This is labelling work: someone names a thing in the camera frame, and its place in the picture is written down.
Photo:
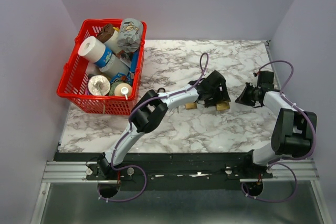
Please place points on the cream squeeze bottle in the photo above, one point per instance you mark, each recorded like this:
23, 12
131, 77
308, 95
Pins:
123, 90

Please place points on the white toilet paper roll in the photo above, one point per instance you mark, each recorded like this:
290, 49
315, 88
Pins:
91, 49

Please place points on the brown chocolate wrapped item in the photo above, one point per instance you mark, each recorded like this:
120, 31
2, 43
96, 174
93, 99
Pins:
106, 33

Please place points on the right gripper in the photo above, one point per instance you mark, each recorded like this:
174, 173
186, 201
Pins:
242, 98

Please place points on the metal table frame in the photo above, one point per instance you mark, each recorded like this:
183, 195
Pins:
292, 195

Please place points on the silver foil wrapped roll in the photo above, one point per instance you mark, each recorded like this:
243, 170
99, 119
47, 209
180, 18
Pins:
99, 85

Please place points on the white blue labelled bottle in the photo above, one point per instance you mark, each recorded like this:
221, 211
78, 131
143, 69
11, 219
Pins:
110, 65

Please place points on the black mounting rail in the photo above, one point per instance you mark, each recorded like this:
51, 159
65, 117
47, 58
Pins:
181, 171

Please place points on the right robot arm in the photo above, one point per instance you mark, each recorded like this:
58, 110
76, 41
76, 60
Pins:
294, 134

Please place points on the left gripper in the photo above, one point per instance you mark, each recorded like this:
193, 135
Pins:
223, 93

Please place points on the brass padlock with keys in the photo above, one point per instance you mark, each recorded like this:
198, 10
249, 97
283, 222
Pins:
191, 106

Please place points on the red plastic basket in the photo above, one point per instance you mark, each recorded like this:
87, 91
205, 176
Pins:
74, 79

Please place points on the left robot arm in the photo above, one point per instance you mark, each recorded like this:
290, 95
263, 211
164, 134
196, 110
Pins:
149, 112

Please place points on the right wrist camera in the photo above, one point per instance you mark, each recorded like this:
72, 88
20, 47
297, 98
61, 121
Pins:
260, 77

